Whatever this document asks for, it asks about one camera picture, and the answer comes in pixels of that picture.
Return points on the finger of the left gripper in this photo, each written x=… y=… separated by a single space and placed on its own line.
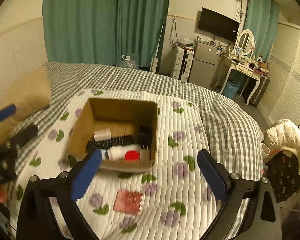
x=7 y=112

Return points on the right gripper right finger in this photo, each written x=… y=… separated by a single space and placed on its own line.
x=261 y=219

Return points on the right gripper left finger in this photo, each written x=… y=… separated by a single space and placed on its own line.
x=36 y=219

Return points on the black remote control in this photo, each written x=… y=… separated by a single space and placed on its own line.
x=106 y=144

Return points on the white charger cube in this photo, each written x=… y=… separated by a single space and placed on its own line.
x=102 y=135

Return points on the white bottle red cap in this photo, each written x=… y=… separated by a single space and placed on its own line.
x=118 y=152

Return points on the black rectangular adapter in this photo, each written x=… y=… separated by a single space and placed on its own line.
x=144 y=137

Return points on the white handheld device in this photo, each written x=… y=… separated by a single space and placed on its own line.
x=145 y=154

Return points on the person's left hand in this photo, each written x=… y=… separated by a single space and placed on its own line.
x=3 y=193

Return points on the tan pillow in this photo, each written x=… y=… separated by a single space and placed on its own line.
x=30 y=93

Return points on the dark patterned chair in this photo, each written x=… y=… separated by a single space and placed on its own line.
x=283 y=174

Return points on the white puffer jacket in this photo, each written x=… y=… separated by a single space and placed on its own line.
x=282 y=135

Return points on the grey checkered duvet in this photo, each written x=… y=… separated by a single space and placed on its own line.
x=234 y=137

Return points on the white floral quilt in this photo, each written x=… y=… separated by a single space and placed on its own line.
x=162 y=195

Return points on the red wallet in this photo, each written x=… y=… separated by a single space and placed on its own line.
x=128 y=202

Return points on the brown cardboard box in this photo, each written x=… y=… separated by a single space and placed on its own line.
x=122 y=117

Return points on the white louvered wardrobe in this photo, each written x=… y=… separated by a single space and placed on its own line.
x=281 y=99

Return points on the dark suitcase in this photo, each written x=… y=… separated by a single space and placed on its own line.
x=259 y=92

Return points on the blue laundry basket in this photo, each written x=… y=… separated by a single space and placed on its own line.
x=231 y=88

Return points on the green curtain left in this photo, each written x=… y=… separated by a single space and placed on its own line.
x=100 y=31

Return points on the green curtain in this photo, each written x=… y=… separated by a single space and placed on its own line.
x=100 y=31
x=262 y=19

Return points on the clear water jug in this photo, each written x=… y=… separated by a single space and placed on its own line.
x=128 y=61

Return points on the grey mini fridge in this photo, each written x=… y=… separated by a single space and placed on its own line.
x=205 y=62

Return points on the white dressing table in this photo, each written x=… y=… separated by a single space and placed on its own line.
x=245 y=73

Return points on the white broom stick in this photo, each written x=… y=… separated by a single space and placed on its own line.
x=155 y=59

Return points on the white oval vanity mirror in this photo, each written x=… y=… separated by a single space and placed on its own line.
x=245 y=43

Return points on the white suitcase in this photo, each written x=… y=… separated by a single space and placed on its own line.
x=182 y=64

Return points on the green curtain right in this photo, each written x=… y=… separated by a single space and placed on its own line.
x=262 y=19

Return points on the black wall television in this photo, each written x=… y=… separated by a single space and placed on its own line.
x=218 y=24

